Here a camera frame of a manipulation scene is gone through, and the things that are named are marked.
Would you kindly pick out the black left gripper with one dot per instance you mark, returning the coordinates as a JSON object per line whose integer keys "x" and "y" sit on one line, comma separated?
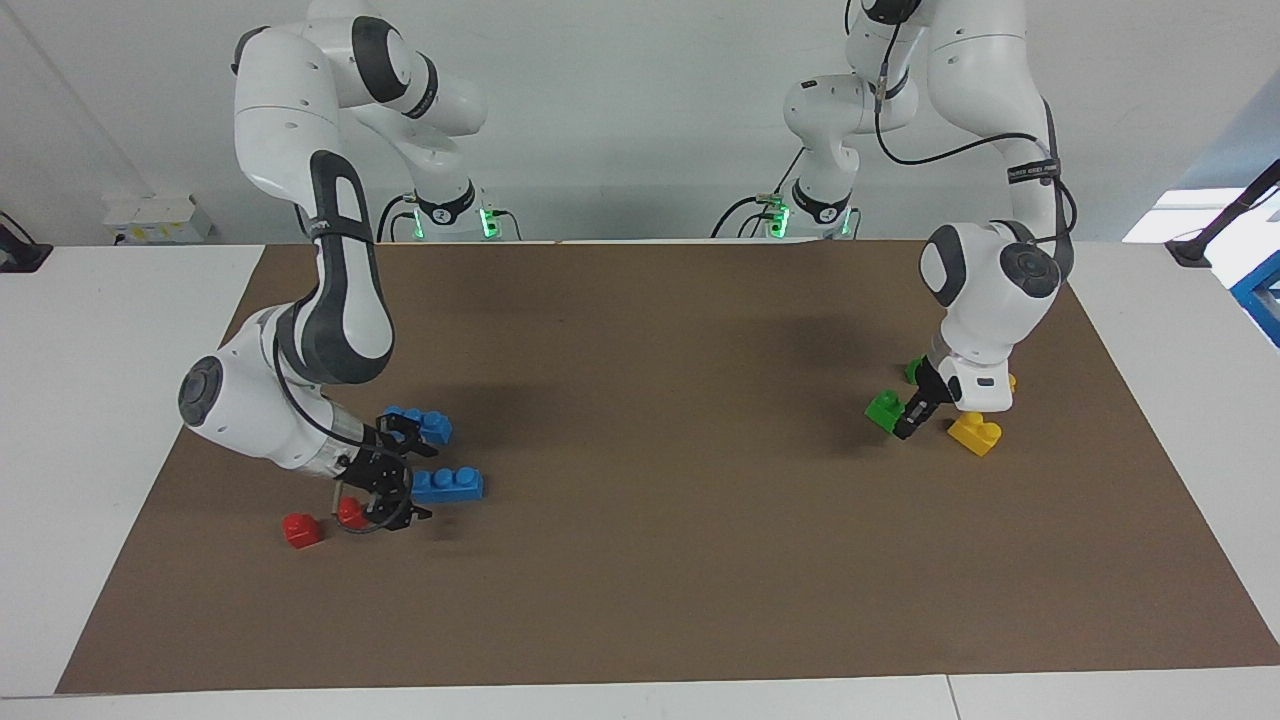
{"x": 935, "y": 385}

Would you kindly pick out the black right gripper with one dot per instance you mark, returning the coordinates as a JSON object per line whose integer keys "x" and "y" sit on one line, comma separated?
{"x": 378, "y": 470}

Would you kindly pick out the green two-stud toy brick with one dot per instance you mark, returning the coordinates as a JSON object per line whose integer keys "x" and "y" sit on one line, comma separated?
{"x": 913, "y": 372}
{"x": 882, "y": 410}

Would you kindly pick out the blue three-stud toy brick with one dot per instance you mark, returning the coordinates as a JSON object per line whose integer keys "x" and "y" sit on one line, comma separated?
{"x": 436, "y": 428}
{"x": 450, "y": 486}

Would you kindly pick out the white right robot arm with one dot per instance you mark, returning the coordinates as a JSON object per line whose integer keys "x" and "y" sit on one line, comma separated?
{"x": 340, "y": 300}

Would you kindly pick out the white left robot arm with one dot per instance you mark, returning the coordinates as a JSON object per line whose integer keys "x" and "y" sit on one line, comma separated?
{"x": 985, "y": 310}

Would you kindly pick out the small red toy brick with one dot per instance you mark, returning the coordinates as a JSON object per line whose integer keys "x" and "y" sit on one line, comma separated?
{"x": 301, "y": 531}
{"x": 352, "y": 516}

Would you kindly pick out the brown table mat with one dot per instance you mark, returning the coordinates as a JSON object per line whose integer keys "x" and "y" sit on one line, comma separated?
{"x": 640, "y": 560}

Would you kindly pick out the white box with yellow label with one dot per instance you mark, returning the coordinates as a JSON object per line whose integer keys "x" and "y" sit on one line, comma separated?
{"x": 155, "y": 220}

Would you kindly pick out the black stand with clamp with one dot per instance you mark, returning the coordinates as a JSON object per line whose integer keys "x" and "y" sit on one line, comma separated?
{"x": 1215, "y": 225}

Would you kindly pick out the black table clamp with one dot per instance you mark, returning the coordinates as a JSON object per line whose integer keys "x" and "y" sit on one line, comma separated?
{"x": 20, "y": 255}

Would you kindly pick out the blue metal frame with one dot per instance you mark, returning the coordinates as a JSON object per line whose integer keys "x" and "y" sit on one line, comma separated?
{"x": 1262, "y": 295}

